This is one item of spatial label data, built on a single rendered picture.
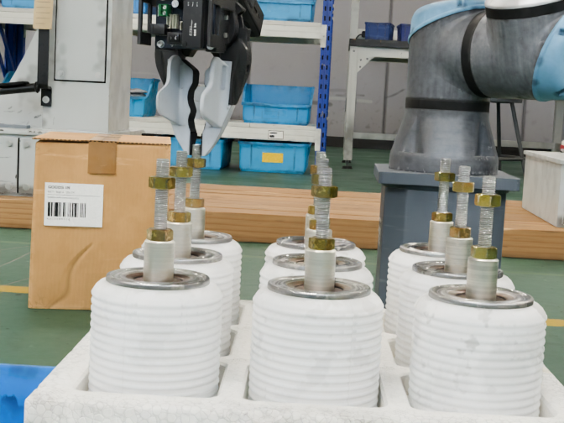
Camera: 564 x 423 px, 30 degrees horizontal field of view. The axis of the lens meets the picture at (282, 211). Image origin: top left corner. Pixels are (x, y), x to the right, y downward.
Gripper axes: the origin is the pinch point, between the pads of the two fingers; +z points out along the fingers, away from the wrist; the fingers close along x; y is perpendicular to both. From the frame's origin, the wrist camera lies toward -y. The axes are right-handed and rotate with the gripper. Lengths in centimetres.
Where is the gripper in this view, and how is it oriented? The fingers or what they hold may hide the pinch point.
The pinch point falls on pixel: (200, 141)
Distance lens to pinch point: 100.8
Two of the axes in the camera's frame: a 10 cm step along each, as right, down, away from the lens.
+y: -3.1, 0.9, -9.5
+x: 9.5, 0.8, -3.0
